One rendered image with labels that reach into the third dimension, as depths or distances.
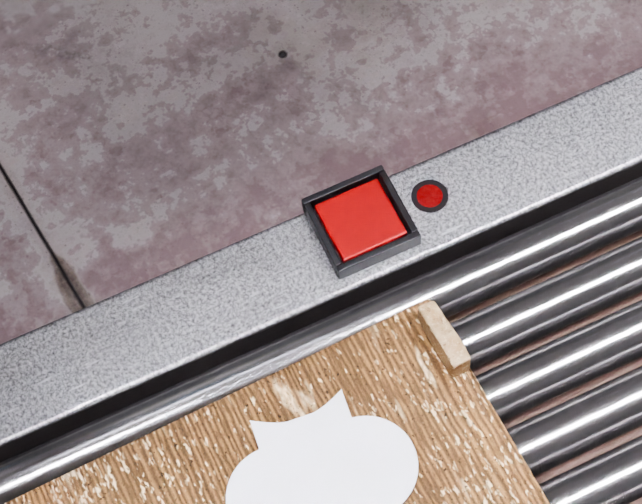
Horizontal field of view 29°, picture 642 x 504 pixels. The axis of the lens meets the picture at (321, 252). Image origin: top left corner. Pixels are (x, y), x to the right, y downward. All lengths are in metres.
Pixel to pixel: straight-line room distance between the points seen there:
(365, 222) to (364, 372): 0.14
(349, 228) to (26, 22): 1.45
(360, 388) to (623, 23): 1.45
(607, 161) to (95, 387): 0.47
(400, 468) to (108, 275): 1.22
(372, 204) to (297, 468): 0.24
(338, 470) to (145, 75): 1.43
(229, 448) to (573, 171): 0.38
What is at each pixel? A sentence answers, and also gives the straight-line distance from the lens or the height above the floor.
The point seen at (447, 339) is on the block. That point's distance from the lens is 0.97.
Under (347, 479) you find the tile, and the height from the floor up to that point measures 0.94.
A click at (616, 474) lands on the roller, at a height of 0.92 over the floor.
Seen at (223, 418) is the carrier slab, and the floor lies 0.94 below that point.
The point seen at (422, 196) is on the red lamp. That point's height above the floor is 0.92.
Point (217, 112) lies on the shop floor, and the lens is 2.23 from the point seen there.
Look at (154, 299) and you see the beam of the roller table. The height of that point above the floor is 0.92.
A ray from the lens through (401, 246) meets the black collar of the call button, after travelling 1.04.
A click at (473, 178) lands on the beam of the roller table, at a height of 0.92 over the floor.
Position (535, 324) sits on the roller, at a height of 0.91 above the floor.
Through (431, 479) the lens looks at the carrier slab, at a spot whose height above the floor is 0.94.
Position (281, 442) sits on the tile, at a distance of 0.97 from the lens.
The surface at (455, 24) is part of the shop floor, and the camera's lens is 2.31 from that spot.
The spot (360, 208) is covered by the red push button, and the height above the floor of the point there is 0.93.
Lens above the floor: 1.86
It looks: 64 degrees down
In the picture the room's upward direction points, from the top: 8 degrees counter-clockwise
